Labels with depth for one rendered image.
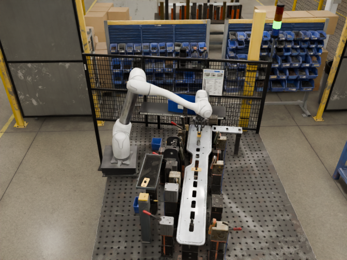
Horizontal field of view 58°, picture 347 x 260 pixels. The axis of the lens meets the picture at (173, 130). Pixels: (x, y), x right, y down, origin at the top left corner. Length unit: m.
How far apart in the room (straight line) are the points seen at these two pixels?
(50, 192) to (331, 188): 3.36
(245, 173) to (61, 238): 1.96
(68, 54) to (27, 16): 0.66
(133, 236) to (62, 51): 2.89
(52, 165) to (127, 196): 1.84
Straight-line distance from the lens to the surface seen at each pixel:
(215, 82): 3.28
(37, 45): 4.70
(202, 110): 2.55
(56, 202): 3.93
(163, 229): 2.19
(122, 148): 2.86
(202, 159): 2.71
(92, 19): 6.81
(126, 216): 2.68
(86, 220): 3.65
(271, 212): 2.79
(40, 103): 5.12
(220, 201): 2.33
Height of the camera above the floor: 2.73
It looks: 35 degrees down
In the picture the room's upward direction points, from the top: straight up
